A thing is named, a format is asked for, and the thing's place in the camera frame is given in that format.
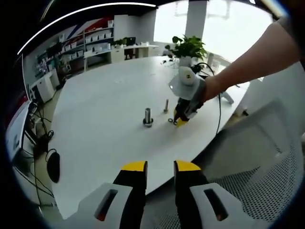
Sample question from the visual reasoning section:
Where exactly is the white trestle desk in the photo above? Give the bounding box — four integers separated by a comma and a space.
83, 49, 113, 72

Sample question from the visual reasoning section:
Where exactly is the bundle of black cables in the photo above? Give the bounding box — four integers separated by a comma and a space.
22, 102, 58, 206

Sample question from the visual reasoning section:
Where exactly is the thick threaded steel stud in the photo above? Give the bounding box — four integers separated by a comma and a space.
142, 107, 154, 128

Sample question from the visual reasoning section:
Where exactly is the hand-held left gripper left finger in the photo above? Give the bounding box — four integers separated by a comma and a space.
71, 160, 148, 229

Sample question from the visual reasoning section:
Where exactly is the small green desk plant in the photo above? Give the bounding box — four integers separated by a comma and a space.
114, 38, 128, 48

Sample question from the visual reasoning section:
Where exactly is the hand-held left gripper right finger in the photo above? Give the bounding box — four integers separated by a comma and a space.
173, 159, 270, 229

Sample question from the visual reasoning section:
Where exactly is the white mesh office chair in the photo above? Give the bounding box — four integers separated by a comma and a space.
146, 99, 303, 229

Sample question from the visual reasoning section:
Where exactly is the green potted plant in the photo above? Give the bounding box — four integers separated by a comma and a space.
165, 35, 208, 69

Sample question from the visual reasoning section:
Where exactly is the white cabinet desk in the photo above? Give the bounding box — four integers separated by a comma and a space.
111, 44, 159, 64

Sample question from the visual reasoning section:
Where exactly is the shelf rack of white bins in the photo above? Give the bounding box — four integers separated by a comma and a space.
35, 21, 114, 72

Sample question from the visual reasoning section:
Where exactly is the person's right hand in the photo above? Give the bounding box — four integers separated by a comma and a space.
203, 75, 226, 104

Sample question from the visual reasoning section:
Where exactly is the white desktop stand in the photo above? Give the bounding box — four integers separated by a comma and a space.
206, 52, 215, 70

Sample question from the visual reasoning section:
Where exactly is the black computer mouse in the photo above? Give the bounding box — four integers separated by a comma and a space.
46, 151, 61, 184

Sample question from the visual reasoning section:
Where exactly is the white drawer cabinet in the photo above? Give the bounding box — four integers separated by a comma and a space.
30, 71, 60, 104

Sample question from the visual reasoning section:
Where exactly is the linear ceiling light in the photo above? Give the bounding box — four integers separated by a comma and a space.
17, 3, 157, 55

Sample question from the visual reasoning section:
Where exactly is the white computer monitor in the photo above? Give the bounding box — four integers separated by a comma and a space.
5, 100, 33, 165

